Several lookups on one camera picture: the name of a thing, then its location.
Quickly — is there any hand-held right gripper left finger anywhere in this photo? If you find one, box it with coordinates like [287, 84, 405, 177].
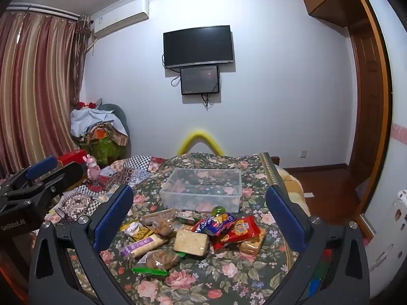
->
[28, 184, 134, 305]

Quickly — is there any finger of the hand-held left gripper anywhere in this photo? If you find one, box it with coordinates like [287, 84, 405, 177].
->
[16, 161, 88, 204]
[0, 156, 59, 197]

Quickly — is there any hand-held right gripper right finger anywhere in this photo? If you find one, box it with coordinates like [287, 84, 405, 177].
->
[265, 184, 371, 305]

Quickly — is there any yellow-green snack packet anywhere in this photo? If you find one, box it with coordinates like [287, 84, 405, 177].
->
[120, 222, 153, 241]

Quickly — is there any purple wafer packet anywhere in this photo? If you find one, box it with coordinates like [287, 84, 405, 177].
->
[120, 233, 168, 259]

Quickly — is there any gold tray cookie packet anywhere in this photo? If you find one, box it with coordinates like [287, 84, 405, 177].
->
[140, 208, 180, 226]

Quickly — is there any red noodle snack packet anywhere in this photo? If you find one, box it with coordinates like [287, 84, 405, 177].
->
[212, 215, 261, 251]

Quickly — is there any brown bun packet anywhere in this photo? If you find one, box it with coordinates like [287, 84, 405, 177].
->
[153, 218, 177, 239]

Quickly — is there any brown cookie bag green edge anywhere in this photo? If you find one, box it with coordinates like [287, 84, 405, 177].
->
[132, 248, 188, 276]

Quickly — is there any blue snack packet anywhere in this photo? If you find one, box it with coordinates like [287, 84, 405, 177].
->
[195, 213, 237, 236]

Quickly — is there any cake slice packet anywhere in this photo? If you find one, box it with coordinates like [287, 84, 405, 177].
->
[173, 229, 210, 256]

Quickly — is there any clear plastic storage box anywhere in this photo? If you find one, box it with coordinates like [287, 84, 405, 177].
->
[159, 167, 243, 213]

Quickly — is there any red box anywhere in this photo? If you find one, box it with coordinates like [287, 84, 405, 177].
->
[57, 149, 86, 166]

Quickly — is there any pink plush toy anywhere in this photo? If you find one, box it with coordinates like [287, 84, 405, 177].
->
[85, 154, 101, 185]

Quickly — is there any cream fleece blanket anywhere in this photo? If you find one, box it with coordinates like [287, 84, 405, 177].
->
[277, 165, 310, 217]

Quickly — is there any orange biscuit packet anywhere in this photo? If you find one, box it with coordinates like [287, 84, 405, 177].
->
[239, 229, 266, 255]

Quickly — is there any patchwork quilt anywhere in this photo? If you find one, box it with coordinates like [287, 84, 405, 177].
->
[48, 154, 166, 223]

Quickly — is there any green pea packet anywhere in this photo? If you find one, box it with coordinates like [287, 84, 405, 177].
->
[174, 214, 204, 226]

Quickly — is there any grey-green chair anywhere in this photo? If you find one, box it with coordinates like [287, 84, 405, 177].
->
[98, 103, 131, 140]

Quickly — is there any striped brown curtain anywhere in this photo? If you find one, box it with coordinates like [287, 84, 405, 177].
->
[0, 12, 91, 178]

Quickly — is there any floral bedspread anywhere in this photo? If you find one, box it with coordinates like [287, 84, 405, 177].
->
[48, 152, 312, 305]

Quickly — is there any yellow foam tube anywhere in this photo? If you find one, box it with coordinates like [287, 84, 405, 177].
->
[176, 129, 225, 156]

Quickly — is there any wooden door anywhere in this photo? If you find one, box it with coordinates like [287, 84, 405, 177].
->
[348, 0, 393, 217]

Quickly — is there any curtain rod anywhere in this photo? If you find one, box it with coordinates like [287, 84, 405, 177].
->
[6, 3, 80, 20]

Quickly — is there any small black monitor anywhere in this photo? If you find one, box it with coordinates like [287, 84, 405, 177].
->
[180, 65, 221, 96]

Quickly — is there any white air conditioner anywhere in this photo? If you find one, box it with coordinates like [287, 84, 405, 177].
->
[92, 0, 150, 40]

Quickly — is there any wooden overhead cabinet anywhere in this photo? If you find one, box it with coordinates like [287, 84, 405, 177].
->
[299, 0, 366, 27]

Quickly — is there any black wall television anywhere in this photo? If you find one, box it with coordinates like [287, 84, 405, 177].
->
[163, 25, 235, 69]

